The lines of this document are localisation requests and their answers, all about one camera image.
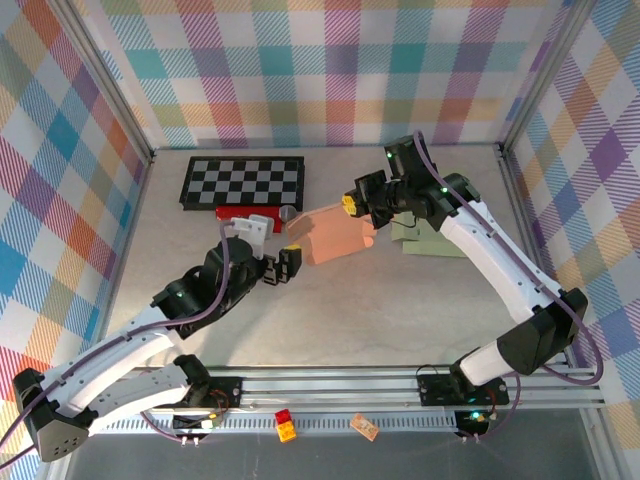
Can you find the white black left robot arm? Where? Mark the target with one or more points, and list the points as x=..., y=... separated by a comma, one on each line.
x=115, y=350

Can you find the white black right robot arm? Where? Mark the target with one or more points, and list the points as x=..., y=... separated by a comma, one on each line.
x=500, y=250

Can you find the red plastic box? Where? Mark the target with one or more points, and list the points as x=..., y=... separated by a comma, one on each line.
x=225, y=214

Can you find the grey round cap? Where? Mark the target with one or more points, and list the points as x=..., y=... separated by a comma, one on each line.
x=287, y=212

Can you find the black grey chessboard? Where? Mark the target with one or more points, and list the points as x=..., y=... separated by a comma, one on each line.
x=240, y=182

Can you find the small black circuit board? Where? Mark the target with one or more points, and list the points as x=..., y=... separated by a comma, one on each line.
x=192, y=422
x=470, y=425

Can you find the red yellow toy bricks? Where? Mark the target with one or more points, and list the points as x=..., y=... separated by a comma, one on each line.
x=285, y=425

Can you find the small orange printed tag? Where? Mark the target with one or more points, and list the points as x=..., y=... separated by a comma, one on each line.
x=364, y=426

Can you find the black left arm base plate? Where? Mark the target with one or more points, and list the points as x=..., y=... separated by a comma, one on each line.
x=225, y=392

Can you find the aluminium rail beam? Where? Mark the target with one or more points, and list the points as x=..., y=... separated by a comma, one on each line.
x=325, y=387

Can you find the aluminium corner post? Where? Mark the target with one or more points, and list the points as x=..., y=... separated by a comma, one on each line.
x=544, y=75
x=105, y=75

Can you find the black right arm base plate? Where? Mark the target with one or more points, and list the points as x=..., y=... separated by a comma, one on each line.
x=435, y=392

